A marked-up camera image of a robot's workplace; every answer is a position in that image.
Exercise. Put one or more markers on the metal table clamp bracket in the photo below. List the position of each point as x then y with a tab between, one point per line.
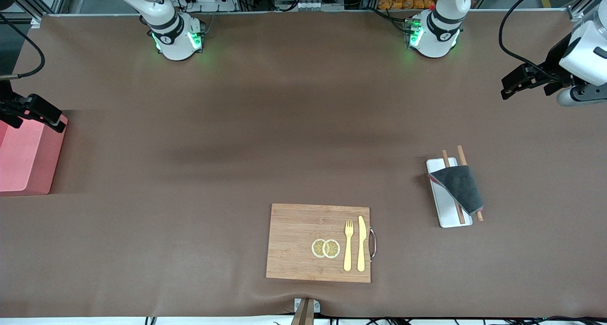
303	308

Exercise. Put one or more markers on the wooden cutting board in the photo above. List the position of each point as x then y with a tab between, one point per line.
294	239

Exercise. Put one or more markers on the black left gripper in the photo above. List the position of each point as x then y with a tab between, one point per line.
553	64

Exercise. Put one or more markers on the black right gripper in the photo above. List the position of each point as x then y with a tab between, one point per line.
10	103

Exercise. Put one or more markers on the white rectangular tray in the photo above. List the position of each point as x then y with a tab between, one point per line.
446	211

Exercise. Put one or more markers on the yellow knife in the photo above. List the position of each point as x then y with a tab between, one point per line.
361	244

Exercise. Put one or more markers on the dark grey cloth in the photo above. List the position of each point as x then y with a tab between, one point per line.
460	185

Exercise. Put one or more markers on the yellow fork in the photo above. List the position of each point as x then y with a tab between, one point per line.
348	254

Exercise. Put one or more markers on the lemon slice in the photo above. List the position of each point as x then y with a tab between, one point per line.
317	248
332	249

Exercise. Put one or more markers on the pink plastic bin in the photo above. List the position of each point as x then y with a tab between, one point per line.
23	163

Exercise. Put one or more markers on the brown wooden chopstick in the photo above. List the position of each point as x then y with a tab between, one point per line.
461	155
446	159

